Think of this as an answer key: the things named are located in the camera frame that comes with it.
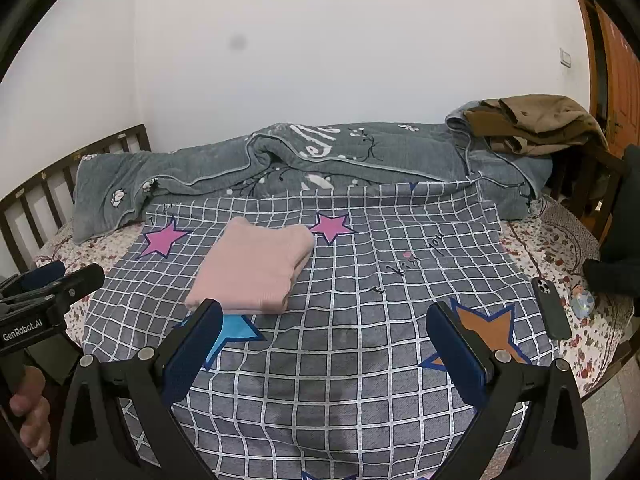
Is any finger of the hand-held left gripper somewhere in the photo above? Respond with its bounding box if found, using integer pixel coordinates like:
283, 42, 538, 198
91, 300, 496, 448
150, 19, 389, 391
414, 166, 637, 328
0, 260, 67, 297
0, 262, 106, 319

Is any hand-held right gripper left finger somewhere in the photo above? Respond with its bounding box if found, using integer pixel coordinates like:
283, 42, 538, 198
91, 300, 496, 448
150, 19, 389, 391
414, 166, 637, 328
52, 299, 224, 480

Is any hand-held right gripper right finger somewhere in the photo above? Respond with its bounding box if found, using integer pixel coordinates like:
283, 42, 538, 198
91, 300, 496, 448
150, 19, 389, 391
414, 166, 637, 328
425, 301, 587, 480

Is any pink knit sweater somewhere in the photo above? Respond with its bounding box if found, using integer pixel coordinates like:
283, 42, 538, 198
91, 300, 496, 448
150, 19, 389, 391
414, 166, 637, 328
185, 217, 316, 316

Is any person's left hand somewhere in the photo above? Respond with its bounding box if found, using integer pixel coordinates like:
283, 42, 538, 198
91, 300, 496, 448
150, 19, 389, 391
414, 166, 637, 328
10, 365, 52, 458

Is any black smartphone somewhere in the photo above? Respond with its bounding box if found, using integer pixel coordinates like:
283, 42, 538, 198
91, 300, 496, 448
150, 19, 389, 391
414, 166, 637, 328
531, 276, 572, 342

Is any grey checked star blanket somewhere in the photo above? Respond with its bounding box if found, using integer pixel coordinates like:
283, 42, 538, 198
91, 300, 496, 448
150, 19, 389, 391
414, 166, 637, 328
80, 180, 533, 480

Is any small pale round object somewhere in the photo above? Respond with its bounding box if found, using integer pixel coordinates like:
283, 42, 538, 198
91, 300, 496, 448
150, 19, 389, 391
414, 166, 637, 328
570, 285, 596, 318

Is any floral bed sheet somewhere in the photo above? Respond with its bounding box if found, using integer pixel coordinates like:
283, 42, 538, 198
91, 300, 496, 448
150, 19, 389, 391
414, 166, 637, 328
35, 195, 636, 396

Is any dark wooden headboard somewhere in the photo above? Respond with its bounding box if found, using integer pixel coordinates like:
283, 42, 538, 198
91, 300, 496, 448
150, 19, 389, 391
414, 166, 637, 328
0, 124, 152, 273

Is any dark wooden chair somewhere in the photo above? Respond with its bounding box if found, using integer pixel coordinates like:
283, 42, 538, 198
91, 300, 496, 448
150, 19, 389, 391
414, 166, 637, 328
550, 145, 626, 246

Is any brown jacket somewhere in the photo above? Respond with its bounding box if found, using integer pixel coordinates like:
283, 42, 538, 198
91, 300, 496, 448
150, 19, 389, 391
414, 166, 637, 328
465, 95, 608, 156

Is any wooden door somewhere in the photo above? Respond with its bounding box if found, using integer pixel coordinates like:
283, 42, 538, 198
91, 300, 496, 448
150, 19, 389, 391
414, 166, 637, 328
570, 0, 640, 151

